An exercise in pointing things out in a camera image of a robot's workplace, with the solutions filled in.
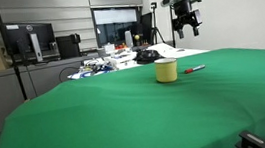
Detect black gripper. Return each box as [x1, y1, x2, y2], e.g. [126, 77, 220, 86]
[169, 0, 205, 41]

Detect red capped marker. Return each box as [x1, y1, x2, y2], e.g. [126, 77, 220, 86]
[183, 64, 207, 75]

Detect yellow enamel mug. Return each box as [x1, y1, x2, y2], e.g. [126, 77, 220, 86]
[153, 56, 180, 85]

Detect white table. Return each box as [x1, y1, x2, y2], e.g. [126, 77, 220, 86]
[64, 37, 211, 81]

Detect black side monitor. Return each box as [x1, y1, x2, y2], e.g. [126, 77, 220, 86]
[139, 11, 156, 46]

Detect white grey bottle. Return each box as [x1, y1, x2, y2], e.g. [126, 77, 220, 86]
[124, 30, 134, 49]

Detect small orange objects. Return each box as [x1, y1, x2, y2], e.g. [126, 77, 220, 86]
[115, 43, 128, 51]

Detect large dark framed screen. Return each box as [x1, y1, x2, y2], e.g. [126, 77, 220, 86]
[90, 3, 145, 51]

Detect small white box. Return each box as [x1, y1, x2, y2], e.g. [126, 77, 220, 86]
[103, 42, 117, 54]

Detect green tablecloth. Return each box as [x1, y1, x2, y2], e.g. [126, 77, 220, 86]
[0, 43, 265, 148]

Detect black computer case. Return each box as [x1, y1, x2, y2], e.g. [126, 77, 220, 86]
[55, 33, 83, 60]

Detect black Dell monitor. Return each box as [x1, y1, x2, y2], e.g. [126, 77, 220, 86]
[0, 16, 61, 68]

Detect black stand pole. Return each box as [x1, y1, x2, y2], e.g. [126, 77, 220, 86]
[0, 0, 29, 104]

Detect black camera tripod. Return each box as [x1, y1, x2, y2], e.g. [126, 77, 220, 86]
[146, 0, 167, 46]

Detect pile of electronics and cables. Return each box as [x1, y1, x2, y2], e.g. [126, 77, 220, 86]
[76, 50, 140, 78]

